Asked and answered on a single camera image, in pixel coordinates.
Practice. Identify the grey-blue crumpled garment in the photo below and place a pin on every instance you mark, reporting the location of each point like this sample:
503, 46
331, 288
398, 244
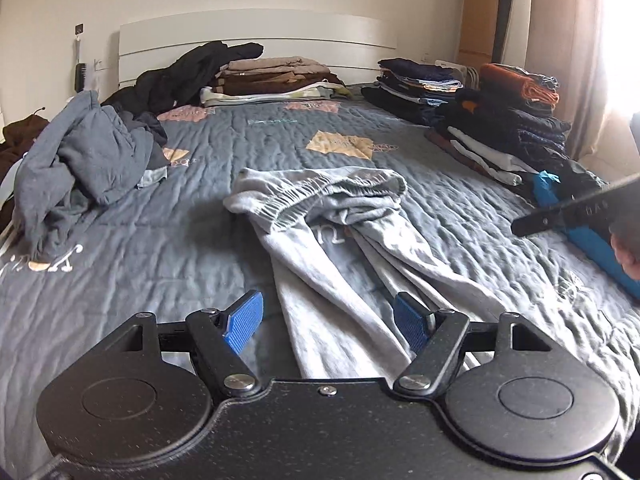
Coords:
85, 160

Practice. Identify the wooden panel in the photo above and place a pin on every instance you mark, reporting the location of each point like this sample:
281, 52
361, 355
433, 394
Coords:
477, 10

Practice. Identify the small light grey garment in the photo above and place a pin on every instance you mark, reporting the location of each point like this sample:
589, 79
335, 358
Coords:
152, 177

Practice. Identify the brown jacket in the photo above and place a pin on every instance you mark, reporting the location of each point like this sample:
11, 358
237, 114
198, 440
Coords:
25, 130

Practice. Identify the person's right hand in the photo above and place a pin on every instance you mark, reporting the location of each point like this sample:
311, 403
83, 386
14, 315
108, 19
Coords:
630, 257

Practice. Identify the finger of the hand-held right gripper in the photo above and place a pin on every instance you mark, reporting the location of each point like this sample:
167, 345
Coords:
542, 219

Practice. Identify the dark grey crumpled garment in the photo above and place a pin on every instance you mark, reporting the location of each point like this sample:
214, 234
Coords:
150, 132

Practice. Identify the dark framed panel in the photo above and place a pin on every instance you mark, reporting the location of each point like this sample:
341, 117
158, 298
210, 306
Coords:
504, 25

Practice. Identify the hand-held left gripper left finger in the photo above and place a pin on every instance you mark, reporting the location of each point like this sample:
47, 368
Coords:
245, 320

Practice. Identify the grey patterned bed quilt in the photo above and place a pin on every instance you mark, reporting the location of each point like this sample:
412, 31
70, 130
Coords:
175, 240

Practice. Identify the stack of folded dark clothes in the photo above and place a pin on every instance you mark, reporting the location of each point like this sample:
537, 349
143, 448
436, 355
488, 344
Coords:
410, 85

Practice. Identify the folded clothes stack with orange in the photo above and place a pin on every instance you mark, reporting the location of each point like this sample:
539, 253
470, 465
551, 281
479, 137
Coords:
510, 125

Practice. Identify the beige curtain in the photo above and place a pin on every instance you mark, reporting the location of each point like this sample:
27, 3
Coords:
575, 50

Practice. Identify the black folded garment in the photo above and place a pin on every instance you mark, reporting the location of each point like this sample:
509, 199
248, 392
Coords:
575, 172

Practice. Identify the black hairbrush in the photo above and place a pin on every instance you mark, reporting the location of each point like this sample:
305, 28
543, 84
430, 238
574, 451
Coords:
80, 77

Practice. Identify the blue folded garment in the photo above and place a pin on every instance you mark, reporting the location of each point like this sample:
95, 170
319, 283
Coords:
590, 245

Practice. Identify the white bed headboard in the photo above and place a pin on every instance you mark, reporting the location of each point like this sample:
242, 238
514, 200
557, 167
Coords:
300, 30

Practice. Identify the black jacket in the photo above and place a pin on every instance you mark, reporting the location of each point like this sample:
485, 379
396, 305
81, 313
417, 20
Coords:
185, 75

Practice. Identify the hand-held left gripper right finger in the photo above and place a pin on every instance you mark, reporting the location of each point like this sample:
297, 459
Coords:
407, 320

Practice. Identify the light grey sweatpants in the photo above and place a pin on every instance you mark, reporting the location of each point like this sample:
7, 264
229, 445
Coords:
320, 285

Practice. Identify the stack of folded brown clothes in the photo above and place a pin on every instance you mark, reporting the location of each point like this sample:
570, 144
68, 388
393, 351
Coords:
270, 77

